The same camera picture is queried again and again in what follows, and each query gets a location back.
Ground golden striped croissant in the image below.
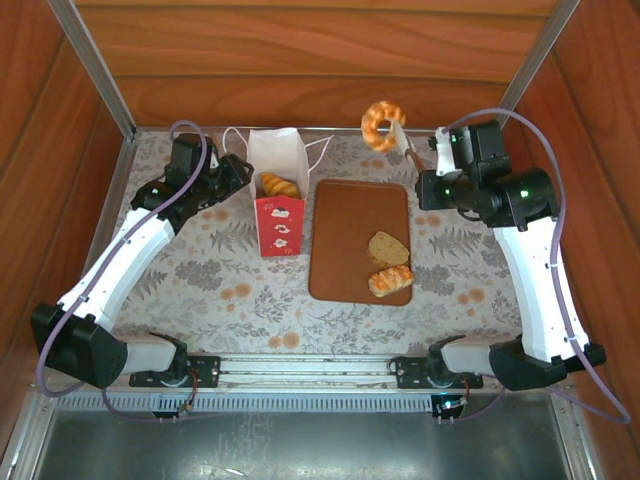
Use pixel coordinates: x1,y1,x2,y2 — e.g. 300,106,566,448
259,171,303,200

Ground metal tongs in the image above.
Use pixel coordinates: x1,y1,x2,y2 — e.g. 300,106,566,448
391,121,427,174

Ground red and white paper bag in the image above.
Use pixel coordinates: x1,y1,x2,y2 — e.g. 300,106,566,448
222,126,335,259

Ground glazed ring doughnut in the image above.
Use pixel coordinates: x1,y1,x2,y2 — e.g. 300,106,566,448
361,99,407,154

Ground tan speckled bread slice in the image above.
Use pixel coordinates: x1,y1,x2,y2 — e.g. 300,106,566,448
368,230,411,267

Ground brown rectangular tray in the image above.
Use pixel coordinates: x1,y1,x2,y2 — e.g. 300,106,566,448
308,178,414,307

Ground striped orange pastry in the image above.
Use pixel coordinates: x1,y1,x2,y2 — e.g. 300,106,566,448
368,265,415,299

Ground floral patterned tablecloth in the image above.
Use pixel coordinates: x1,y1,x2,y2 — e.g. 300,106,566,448
107,130,531,356

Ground aluminium front beam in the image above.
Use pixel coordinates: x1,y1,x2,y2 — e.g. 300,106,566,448
34,351,571,395

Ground small lit circuit board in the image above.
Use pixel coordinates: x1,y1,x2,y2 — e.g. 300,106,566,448
432,394,471,426

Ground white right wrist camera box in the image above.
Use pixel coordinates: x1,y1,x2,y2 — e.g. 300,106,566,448
432,126,460,176

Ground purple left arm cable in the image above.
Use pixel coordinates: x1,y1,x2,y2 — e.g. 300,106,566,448
38,119,207,425

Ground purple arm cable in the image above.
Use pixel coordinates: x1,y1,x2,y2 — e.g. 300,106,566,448
38,119,207,425
439,108,632,425

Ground aluminium side rail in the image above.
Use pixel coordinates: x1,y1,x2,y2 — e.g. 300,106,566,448
82,134,144,284

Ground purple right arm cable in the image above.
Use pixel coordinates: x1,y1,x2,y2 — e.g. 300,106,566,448
439,108,632,425

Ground aluminium back rail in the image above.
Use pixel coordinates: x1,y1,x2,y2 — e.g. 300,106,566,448
134,125,484,137

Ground aluminium corner post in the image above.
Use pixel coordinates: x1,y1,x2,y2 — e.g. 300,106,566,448
46,0,139,144
479,0,584,146

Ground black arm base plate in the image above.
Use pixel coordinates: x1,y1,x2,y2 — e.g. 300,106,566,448
128,353,222,389
389,353,485,390

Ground thin brown wire with connector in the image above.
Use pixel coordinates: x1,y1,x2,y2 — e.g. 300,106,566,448
177,372,199,416

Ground grey slotted cable duct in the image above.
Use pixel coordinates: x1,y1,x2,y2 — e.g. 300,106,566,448
49,392,554,415

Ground aluminium floor frame bar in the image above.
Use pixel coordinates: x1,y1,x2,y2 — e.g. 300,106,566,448
0,394,56,480
549,394,609,480

